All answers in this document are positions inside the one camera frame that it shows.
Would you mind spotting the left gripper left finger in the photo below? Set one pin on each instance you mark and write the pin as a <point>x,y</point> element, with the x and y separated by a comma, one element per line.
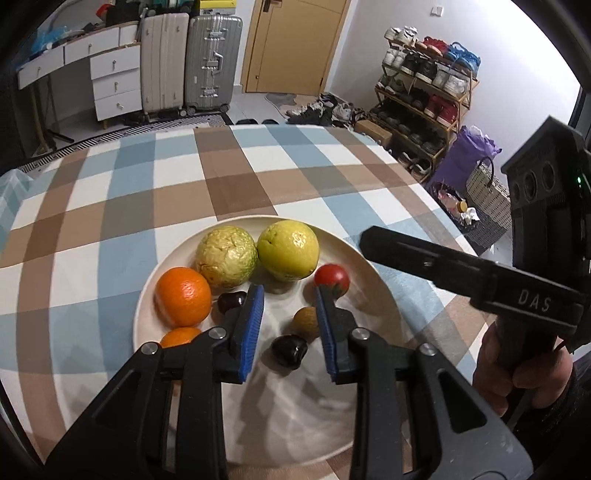
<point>160,415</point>

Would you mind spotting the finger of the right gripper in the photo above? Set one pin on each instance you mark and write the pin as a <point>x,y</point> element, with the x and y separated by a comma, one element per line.
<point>416,256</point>

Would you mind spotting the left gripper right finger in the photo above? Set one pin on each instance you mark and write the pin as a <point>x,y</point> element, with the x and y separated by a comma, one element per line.
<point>417,417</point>

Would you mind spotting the orange tangerine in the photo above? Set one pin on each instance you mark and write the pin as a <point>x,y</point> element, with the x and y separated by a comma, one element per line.
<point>182,297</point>
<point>179,336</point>

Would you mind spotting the dark purple plum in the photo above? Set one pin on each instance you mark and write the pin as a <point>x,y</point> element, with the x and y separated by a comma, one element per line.
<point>230,300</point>
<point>289,350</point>

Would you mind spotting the smooth yellow-green guava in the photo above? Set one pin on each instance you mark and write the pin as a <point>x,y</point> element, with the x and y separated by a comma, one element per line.
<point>289,250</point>

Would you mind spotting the rough yellow-green guava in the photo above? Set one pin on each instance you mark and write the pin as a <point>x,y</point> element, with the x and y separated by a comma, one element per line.
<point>226,257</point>

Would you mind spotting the person's right hand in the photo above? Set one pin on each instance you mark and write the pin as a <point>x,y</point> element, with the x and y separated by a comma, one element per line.
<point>547,377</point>

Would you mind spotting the woven basket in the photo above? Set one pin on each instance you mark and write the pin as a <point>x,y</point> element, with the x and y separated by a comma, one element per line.
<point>489,194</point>

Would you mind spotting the purple bag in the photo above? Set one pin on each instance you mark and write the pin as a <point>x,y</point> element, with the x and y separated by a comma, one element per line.
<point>470,147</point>

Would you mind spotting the cardboard box on floor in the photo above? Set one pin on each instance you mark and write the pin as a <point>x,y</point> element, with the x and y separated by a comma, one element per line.
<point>379,134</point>

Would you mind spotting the wooden shoe rack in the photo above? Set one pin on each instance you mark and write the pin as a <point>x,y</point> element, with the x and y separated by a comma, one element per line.
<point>425,90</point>

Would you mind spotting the checkered tablecloth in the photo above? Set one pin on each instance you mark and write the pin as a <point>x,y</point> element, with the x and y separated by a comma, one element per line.
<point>93,225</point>

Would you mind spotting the wooden door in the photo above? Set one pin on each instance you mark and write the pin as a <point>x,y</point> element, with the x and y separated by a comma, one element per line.
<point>291,44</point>

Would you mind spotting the silver aluminium suitcase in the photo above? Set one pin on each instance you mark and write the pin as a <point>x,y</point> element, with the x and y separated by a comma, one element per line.
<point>210,63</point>

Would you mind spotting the beige suitcase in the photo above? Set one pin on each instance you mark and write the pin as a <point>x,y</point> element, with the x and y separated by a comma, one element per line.
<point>162,61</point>

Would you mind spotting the white drawer desk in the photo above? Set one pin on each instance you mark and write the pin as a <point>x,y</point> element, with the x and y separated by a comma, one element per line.
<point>113,57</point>

